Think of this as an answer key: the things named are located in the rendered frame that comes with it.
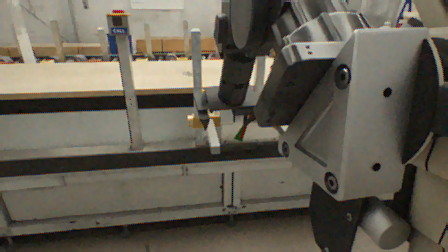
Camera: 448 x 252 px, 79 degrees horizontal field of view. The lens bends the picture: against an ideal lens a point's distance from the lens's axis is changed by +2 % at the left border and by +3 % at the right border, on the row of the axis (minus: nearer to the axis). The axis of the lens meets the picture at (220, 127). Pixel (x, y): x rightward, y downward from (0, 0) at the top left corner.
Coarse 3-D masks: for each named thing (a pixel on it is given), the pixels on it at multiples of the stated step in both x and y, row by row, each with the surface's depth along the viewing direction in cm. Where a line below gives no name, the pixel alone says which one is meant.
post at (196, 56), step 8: (192, 32) 96; (200, 32) 97; (192, 40) 97; (200, 40) 98; (192, 48) 98; (200, 48) 99; (192, 56) 100; (200, 56) 100; (192, 64) 101; (200, 64) 101; (192, 72) 105; (200, 72) 102; (200, 80) 104; (200, 88) 105; (200, 128) 112; (200, 136) 113
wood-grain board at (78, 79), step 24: (0, 72) 153; (24, 72) 153; (48, 72) 153; (72, 72) 153; (96, 72) 153; (144, 72) 154; (168, 72) 154; (216, 72) 154; (0, 96) 116; (24, 96) 117; (48, 96) 118; (72, 96) 120; (96, 96) 121
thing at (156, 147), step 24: (120, 144) 115; (144, 144) 115; (168, 144) 116; (192, 144) 116; (240, 144) 116; (264, 144) 117; (0, 168) 105; (24, 168) 106; (48, 168) 108; (72, 168) 109; (96, 168) 110; (120, 168) 112
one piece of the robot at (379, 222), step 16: (320, 192) 41; (320, 208) 42; (336, 208) 38; (352, 208) 34; (368, 208) 34; (384, 208) 33; (320, 224) 42; (336, 224) 38; (352, 224) 35; (368, 224) 33; (384, 224) 32; (400, 224) 31; (320, 240) 43; (336, 240) 38; (352, 240) 35; (384, 240) 32; (400, 240) 33
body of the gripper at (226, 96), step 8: (224, 80) 50; (208, 88) 55; (216, 88) 56; (224, 88) 50; (232, 88) 49; (240, 88) 50; (248, 88) 57; (208, 96) 54; (216, 96) 54; (224, 96) 52; (232, 96) 51; (240, 96) 51; (248, 96) 55; (216, 104) 53; (224, 104) 53; (232, 104) 53; (240, 104) 53; (248, 104) 54
